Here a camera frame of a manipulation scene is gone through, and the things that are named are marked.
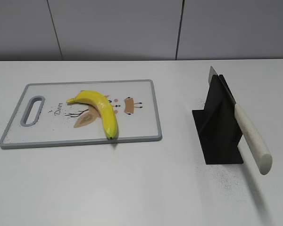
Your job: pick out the white-handled kitchen knife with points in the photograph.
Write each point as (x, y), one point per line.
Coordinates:
(255, 141)

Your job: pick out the yellow plastic banana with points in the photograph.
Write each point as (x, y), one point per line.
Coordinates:
(103, 106)

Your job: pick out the black knife stand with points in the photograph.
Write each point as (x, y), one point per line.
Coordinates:
(217, 127)

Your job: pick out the white grey-rimmed cutting board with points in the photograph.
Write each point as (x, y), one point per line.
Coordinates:
(42, 117)

